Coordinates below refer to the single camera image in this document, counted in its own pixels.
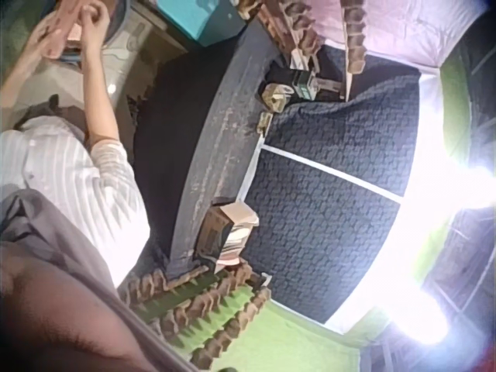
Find person's right hand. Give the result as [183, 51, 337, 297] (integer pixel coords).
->
[75, 0, 114, 54]

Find person's left hand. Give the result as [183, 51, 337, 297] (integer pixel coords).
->
[21, 10, 70, 83]

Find pink cloth piece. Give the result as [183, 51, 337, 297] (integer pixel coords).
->
[45, 0, 84, 60]

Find blue plastic basin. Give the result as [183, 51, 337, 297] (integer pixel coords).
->
[57, 0, 135, 64]

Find teal box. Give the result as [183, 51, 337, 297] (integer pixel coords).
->
[157, 0, 230, 48]

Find dark grey wooden bench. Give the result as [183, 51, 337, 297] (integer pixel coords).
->
[164, 17, 284, 281]

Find rows of brown wooden blocks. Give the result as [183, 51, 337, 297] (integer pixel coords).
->
[119, 258, 273, 371]
[238, 0, 325, 73]

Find small brown cardboard box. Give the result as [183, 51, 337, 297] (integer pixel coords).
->
[261, 81, 292, 114]

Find small brown wooden block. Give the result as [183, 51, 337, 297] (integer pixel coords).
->
[256, 111, 273, 133]

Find green carton box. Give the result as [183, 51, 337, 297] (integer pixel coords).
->
[289, 68, 323, 102]

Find stack of papers and cartons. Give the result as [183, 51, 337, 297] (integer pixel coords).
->
[196, 198, 260, 273]

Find row of brown wooden blocks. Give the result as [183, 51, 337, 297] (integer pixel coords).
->
[340, 0, 370, 75]

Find dark blue quilted mat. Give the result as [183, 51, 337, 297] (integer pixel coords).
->
[239, 44, 423, 326]

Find pink sheet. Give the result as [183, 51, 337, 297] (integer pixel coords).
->
[304, 0, 480, 69]

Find green floor mat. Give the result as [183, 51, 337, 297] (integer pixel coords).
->
[133, 267, 392, 372]

